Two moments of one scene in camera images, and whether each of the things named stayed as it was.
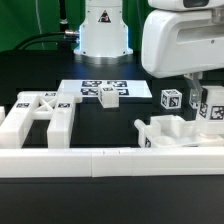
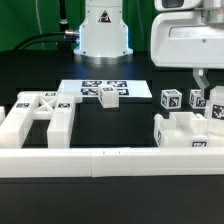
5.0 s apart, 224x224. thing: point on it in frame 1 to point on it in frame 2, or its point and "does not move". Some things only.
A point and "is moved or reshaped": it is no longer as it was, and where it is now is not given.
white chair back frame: (40, 105) does not move
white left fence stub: (2, 114) does not move
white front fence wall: (111, 162) does not move
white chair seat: (165, 131) is moved or reshaped
